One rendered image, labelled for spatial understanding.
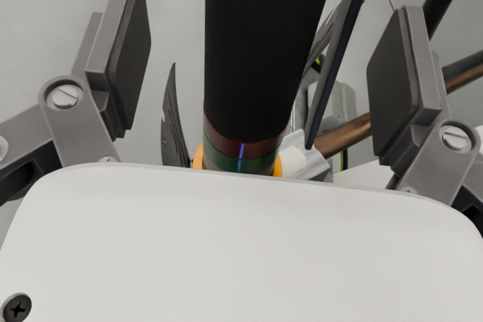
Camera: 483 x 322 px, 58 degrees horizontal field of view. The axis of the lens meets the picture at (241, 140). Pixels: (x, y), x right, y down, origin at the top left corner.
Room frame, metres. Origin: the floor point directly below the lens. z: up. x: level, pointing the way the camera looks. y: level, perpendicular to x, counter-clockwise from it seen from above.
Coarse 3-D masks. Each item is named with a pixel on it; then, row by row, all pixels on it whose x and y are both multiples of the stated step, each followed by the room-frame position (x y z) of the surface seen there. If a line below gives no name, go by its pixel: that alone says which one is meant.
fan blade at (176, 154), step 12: (168, 84) 0.48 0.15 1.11; (168, 96) 0.45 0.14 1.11; (168, 108) 0.44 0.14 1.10; (168, 120) 0.42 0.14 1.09; (168, 132) 0.41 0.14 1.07; (180, 132) 0.35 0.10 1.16; (168, 144) 0.40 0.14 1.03; (180, 144) 0.34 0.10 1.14; (168, 156) 0.39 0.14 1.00; (180, 156) 0.34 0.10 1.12
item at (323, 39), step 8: (336, 8) 0.47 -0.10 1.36; (328, 16) 0.49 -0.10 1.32; (336, 16) 0.42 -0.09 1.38; (328, 24) 0.42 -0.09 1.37; (320, 32) 0.47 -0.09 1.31; (328, 32) 0.39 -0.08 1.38; (320, 40) 0.39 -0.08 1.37; (328, 40) 0.37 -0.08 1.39; (312, 48) 0.40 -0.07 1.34; (320, 48) 0.37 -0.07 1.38; (312, 56) 0.37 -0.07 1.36; (312, 64) 0.35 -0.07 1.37; (304, 72) 0.34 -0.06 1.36
